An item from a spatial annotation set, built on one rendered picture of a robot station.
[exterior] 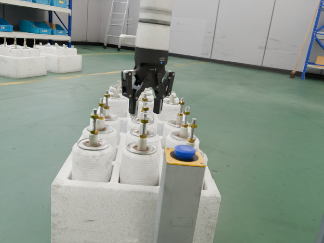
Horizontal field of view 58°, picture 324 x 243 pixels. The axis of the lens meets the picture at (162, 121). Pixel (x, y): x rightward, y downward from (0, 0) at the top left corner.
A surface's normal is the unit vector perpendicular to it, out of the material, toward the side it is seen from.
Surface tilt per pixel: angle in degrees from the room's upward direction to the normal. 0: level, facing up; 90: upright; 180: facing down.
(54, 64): 90
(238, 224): 0
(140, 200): 90
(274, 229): 0
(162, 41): 90
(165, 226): 90
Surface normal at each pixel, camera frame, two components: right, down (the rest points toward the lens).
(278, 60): -0.44, 0.21
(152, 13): -0.17, 0.26
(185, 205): 0.05, 0.29
